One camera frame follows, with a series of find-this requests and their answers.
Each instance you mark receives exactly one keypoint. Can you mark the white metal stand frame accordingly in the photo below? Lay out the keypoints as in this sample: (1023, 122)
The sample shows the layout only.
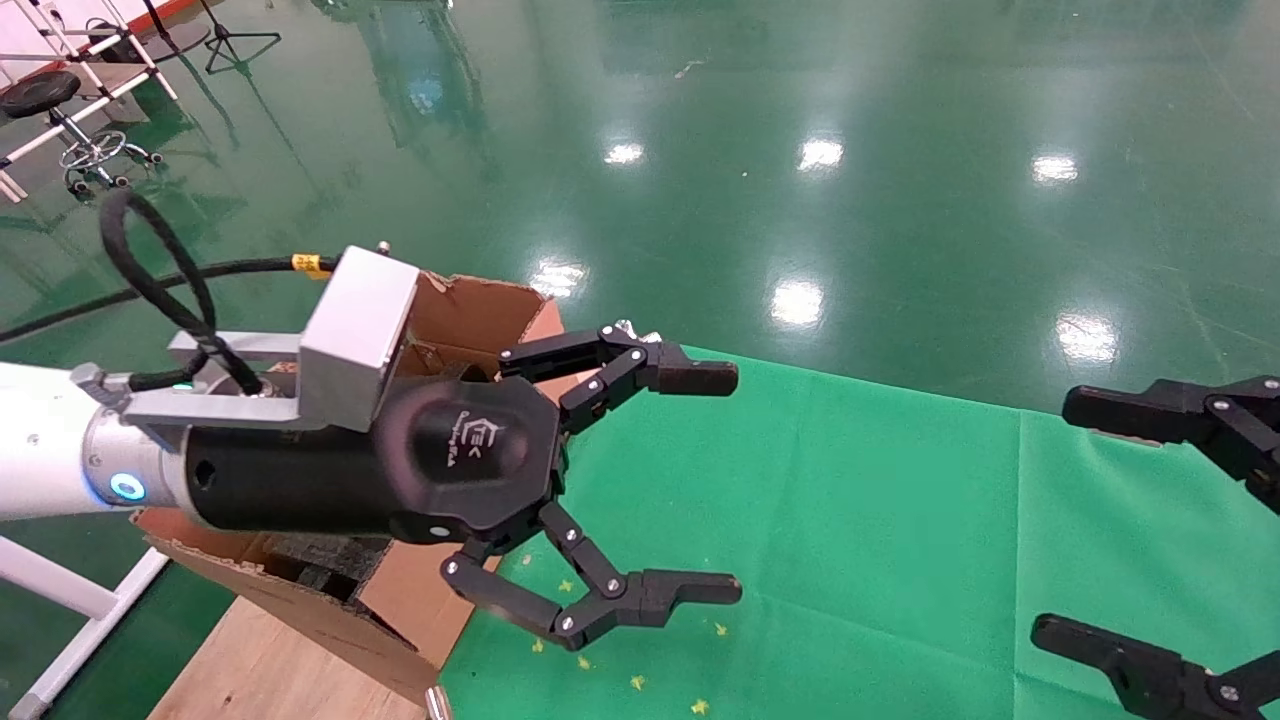
(50, 580)

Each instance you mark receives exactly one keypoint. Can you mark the large open cardboard carton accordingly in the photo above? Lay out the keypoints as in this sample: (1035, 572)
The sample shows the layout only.
(420, 600)

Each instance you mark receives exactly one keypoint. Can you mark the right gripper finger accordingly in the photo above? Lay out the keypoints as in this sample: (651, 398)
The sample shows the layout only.
(1130, 415)
(1160, 685)

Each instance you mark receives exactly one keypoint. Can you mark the black tripod stand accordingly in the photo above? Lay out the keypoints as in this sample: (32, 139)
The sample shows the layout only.
(225, 35)

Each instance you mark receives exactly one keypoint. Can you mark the black foam block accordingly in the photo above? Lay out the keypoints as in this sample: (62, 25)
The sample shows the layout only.
(320, 565)

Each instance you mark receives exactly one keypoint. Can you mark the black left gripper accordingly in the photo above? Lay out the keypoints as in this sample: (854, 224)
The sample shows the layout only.
(450, 460)

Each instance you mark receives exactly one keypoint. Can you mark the silver metal clip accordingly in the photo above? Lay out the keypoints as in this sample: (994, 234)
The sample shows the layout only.
(437, 705)
(625, 327)

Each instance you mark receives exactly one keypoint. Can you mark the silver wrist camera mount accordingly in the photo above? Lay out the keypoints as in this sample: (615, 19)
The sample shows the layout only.
(355, 330)

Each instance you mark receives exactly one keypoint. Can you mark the green table cloth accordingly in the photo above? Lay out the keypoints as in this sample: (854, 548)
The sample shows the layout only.
(850, 550)

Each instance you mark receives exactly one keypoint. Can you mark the black round stool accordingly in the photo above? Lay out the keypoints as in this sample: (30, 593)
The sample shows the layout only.
(35, 95)

